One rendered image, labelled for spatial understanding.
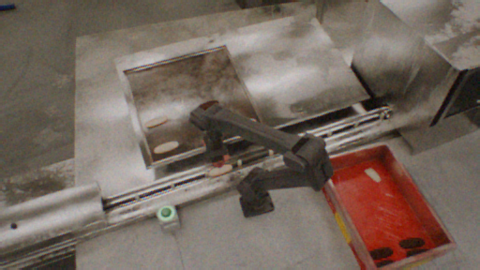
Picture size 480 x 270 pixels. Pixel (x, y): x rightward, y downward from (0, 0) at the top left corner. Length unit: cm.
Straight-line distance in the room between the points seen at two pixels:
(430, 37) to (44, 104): 275
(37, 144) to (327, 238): 223
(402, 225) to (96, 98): 147
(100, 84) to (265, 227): 110
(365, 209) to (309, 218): 22
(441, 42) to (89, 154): 146
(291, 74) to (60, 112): 198
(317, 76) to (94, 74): 113
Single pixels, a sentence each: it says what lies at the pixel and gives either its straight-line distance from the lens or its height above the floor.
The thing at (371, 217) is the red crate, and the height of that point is 82.
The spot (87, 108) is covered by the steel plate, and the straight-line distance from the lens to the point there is 191.
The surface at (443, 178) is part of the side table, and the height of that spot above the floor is 82.
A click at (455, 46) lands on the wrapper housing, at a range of 154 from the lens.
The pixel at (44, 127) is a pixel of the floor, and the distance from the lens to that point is 314.
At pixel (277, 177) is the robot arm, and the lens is 118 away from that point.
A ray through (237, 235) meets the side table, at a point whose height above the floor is 82.
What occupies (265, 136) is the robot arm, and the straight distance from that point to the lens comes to 108.
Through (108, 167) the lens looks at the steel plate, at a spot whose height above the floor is 82.
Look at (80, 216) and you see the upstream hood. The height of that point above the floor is 92.
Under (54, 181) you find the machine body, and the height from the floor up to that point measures 82.
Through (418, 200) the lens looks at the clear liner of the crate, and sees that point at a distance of 153.
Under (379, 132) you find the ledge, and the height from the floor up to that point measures 86.
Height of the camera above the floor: 210
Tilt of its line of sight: 50 degrees down
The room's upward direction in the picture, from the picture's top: 1 degrees clockwise
